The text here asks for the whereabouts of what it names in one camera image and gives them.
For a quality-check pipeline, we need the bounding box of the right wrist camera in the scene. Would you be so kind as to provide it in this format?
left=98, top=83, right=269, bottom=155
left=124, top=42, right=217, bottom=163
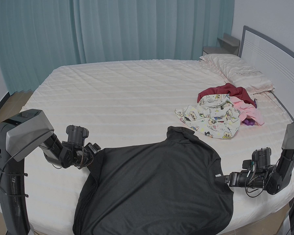
left=242, top=159, right=253, bottom=172

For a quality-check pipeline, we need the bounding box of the bed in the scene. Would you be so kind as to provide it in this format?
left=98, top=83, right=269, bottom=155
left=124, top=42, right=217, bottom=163
left=0, top=25, right=294, bottom=235

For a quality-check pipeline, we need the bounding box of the dark red garment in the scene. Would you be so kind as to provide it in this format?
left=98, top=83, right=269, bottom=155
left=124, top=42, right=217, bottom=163
left=197, top=83, right=257, bottom=108

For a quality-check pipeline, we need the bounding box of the grey bedside table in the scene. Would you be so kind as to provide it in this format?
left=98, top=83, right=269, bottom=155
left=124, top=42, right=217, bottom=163
left=202, top=33, right=240, bottom=57

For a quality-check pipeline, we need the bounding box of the pink garment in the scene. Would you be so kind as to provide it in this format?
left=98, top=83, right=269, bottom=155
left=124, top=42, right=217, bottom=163
left=231, top=96, right=264, bottom=126

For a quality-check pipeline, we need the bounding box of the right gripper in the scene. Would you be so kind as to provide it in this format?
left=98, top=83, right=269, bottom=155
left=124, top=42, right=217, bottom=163
left=223, top=172, right=247, bottom=187

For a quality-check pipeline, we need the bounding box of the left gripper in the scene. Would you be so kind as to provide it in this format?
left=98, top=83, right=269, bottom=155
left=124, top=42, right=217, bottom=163
left=86, top=143, right=101, bottom=161

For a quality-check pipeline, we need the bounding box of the blue-green curtain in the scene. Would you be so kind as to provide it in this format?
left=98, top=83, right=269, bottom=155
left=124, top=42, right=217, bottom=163
left=72, top=0, right=236, bottom=64
left=0, top=0, right=75, bottom=94

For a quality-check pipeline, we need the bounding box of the black T-shirt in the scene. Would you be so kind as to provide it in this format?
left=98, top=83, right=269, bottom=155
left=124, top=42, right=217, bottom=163
left=72, top=125, right=234, bottom=235

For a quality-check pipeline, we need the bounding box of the cream pillow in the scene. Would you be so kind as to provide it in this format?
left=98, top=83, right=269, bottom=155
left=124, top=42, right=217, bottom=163
left=199, top=53, right=276, bottom=95

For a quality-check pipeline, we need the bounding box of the white printed pyjama top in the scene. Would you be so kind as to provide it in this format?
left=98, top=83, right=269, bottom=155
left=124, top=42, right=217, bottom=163
left=175, top=94, right=241, bottom=140

